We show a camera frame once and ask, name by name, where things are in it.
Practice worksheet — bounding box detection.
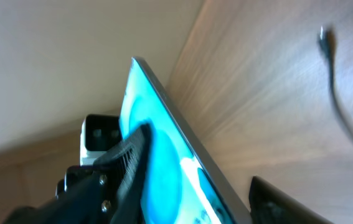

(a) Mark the turquoise screen smartphone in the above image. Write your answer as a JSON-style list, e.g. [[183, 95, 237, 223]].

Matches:
[[120, 57, 252, 223]]

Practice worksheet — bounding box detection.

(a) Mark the black USB charging cable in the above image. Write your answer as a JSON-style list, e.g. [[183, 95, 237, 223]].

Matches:
[[318, 25, 353, 159]]

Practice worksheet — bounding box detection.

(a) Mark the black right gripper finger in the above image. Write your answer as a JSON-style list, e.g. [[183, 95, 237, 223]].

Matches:
[[248, 176, 331, 224]]

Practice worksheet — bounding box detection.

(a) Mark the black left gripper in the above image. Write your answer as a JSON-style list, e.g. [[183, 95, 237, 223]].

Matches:
[[4, 123, 152, 224]]

